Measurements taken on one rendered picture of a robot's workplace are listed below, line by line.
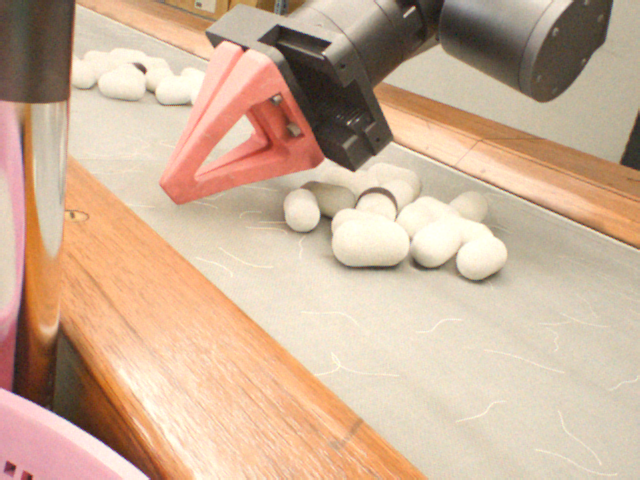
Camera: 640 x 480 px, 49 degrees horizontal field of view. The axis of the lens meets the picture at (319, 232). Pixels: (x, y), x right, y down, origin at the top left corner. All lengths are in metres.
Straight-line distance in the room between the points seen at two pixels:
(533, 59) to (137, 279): 0.20
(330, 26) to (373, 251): 0.11
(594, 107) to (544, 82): 2.27
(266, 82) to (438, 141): 0.27
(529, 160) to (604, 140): 2.07
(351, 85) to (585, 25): 0.11
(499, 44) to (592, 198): 0.18
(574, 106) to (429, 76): 0.66
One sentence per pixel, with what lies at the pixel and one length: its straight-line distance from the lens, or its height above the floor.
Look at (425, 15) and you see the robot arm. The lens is 0.38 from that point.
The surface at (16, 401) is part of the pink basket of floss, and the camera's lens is 0.17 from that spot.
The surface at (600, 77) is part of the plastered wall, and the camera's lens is 2.63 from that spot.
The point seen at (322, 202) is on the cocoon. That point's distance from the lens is 0.38.
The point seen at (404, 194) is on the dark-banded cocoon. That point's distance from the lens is 0.41.
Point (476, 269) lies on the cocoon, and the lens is 0.34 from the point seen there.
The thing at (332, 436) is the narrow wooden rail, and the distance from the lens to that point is 0.17.
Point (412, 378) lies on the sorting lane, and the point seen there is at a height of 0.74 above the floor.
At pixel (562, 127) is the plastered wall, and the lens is 2.69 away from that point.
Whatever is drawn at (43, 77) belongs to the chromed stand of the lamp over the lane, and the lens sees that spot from 0.16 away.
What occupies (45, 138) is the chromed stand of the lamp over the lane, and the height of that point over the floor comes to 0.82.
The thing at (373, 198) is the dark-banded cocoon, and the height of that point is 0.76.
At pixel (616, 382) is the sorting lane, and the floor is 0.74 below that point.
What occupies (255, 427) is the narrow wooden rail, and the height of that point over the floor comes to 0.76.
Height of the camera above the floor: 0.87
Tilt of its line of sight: 20 degrees down
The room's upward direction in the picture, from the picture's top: 11 degrees clockwise
